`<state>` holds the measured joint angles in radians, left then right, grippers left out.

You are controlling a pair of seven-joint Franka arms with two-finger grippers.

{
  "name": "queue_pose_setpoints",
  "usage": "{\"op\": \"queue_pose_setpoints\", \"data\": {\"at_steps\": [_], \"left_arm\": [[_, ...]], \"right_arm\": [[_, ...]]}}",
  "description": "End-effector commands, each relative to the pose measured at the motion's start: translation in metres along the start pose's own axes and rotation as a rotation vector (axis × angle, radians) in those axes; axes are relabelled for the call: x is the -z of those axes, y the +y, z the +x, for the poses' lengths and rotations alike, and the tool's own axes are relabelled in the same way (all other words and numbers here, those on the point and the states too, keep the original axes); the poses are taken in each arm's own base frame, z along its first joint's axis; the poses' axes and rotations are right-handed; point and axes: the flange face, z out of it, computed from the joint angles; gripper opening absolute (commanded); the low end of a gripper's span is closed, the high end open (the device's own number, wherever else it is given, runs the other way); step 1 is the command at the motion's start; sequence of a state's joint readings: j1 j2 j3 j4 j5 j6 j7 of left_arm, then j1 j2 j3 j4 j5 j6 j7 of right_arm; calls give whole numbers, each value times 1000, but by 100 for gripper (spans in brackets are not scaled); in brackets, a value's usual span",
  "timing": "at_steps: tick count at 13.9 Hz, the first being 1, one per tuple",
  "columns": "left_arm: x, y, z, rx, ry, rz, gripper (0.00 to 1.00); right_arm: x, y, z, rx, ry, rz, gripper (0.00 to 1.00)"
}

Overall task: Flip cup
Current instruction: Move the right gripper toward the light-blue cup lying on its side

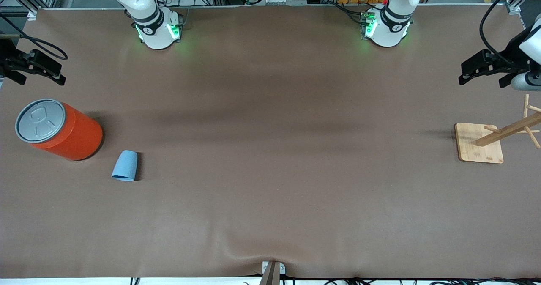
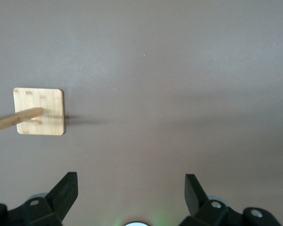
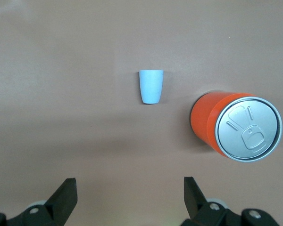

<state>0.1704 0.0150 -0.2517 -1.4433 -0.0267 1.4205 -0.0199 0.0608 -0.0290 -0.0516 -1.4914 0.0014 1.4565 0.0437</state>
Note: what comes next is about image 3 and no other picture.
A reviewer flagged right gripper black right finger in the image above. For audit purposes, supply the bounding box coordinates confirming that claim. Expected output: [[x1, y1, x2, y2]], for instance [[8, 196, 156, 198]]
[[180, 176, 280, 226]]

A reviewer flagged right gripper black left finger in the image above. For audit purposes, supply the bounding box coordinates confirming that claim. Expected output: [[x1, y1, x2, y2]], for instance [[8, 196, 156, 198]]
[[0, 178, 78, 226]]

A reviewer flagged light blue plastic cup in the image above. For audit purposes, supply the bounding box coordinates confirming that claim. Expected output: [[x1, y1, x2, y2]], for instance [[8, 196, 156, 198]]
[[139, 69, 164, 105]]

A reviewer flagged orange can with silver lid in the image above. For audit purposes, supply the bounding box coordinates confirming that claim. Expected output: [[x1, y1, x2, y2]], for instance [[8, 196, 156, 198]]
[[190, 91, 283, 163]]

